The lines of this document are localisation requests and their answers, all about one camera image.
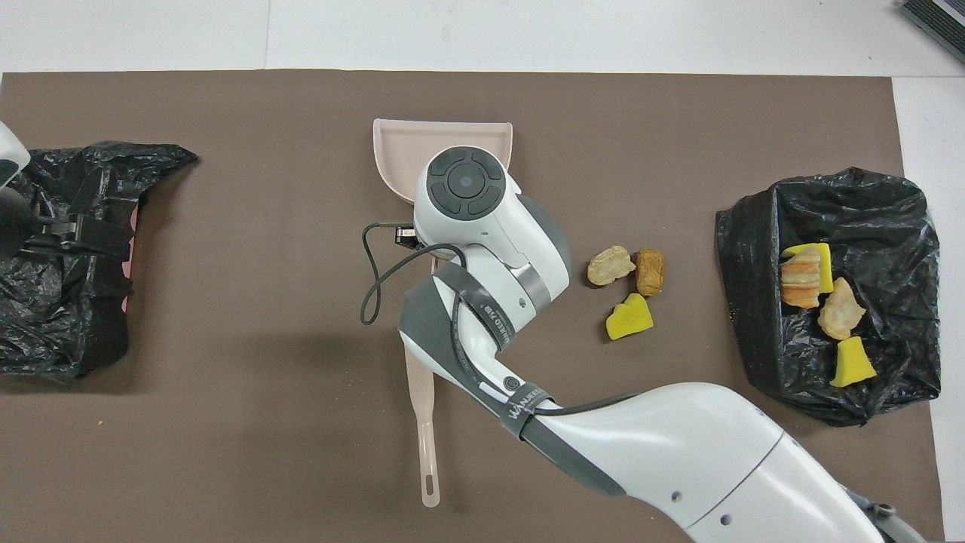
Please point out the brown table mat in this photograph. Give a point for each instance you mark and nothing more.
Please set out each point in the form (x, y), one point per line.
(226, 452)

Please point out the small yellow sponge wedge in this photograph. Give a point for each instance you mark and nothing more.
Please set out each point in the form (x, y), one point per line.
(852, 366)

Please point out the notched yellow sponge piece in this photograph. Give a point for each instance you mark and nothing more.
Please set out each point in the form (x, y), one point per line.
(826, 264)

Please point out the brown bread loaf toy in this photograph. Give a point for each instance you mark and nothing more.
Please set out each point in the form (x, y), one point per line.
(650, 271)

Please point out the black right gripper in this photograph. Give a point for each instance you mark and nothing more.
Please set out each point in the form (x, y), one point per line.
(405, 235)

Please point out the yellow sponge chunk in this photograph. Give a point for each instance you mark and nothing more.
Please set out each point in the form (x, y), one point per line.
(629, 320)

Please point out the beige foam chunk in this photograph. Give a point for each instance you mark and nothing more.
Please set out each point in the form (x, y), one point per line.
(611, 265)
(840, 313)

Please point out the black bag on pink bin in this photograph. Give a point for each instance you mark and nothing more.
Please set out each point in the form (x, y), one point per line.
(75, 317)

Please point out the beige hand brush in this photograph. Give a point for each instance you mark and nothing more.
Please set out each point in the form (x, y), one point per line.
(424, 422)

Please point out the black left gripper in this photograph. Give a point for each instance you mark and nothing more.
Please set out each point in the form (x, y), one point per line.
(15, 226)

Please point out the black trash bag bin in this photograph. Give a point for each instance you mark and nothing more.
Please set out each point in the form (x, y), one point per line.
(889, 226)

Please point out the striped orange croissant toy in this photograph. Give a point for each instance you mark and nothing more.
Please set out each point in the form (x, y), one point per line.
(801, 279)

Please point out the beige plastic dustpan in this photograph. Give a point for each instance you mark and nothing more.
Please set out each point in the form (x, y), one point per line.
(399, 151)

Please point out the dark grey ribbed object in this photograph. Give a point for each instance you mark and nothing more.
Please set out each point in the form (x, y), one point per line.
(938, 23)

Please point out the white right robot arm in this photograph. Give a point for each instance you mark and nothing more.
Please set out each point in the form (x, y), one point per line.
(678, 445)

